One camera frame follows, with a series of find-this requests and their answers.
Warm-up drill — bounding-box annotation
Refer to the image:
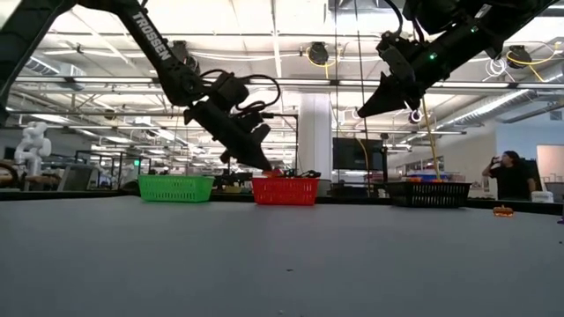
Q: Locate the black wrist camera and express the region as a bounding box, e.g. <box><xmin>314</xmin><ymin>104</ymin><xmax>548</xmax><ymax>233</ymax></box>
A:
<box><xmin>376</xmin><ymin>30</ymin><xmax>418</xmax><ymax>80</ymax></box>
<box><xmin>240</xmin><ymin>112</ymin><xmax>272</xmax><ymax>145</ymax></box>

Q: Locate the green plastic basket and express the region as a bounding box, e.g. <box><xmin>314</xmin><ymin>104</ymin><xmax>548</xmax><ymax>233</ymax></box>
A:
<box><xmin>137</xmin><ymin>174</ymin><xmax>216</xmax><ymax>203</ymax></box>

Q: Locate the black frame rig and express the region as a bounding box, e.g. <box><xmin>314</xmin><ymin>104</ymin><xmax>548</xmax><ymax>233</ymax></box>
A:
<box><xmin>226</xmin><ymin>111</ymin><xmax>301</xmax><ymax>177</ymax></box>

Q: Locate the yellow hanging cable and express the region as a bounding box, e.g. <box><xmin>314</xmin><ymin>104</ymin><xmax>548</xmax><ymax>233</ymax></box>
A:
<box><xmin>420</xmin><ymin>97</ymin><xmax>442</xmax><ymax>182</ymax></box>

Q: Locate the black plastic basket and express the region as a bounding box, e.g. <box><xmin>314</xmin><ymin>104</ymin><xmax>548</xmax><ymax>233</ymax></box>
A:
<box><xmin>385</xmin><ymin>181</ymin><xmax>472</xmax><ymax>209</ymax></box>

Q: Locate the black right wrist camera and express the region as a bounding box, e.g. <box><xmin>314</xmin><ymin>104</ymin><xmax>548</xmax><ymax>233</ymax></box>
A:
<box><xmin>376</xmin><ymin>30</ymin><xmax>418</xmax><ymax>80</ymax></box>

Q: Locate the white column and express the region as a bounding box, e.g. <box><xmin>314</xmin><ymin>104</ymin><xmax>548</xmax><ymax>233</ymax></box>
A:
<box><xmin>298</xmin><ymin>92</ymin><xmax>332</xmax><ymax>181</ymax></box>

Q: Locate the beige panel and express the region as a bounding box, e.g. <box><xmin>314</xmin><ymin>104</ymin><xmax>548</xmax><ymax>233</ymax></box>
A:
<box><xmin>536</xmin><ymin>144</ymin><xmax>564</xmax><ymax>191</ymax></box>

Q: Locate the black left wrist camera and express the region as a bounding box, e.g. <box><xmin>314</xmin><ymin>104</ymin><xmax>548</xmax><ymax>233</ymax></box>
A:
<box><xmin>240</xmin><ymin>112</ymin><xmax>272</xmax><ymax>145</ymax></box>

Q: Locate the person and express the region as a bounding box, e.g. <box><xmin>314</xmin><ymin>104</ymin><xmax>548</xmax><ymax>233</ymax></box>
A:
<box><xmin>481</xmin><ymin>150</ymin><xmax>538</xmax><ymax>202</ymax></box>

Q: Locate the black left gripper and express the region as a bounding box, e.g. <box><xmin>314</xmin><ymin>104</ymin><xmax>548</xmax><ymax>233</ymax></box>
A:
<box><xmin>183</xmin><ymin>100</ymin><xmax>274</xmax><ymax>173</ymax></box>

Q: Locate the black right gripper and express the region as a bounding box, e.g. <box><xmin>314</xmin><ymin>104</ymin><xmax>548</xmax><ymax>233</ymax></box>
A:
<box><xmin>357</xmin><ymin>41</ymin><xmax>456</xmax><ymax>119</ymax></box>

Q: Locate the overhead LED light bar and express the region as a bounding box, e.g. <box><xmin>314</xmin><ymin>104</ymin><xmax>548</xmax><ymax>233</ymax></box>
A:
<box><xmin>0</xmin><ymin>75</ymin><xmax>564</xmax><ymax>90</ymax></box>

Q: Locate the black screen on stand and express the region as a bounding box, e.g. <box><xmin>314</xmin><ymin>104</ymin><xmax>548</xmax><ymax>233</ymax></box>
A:
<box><xmin>332</xmin><ymin>136</ymin><xmax>385</xmax><ymax>172</ymax></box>

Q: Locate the red plastic basket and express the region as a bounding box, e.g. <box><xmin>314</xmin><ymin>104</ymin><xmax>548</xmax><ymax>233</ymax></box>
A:
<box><xmin>251</xmin><ymin>176</ymin><xmax>320</xmax><ymax>207</ymax></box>

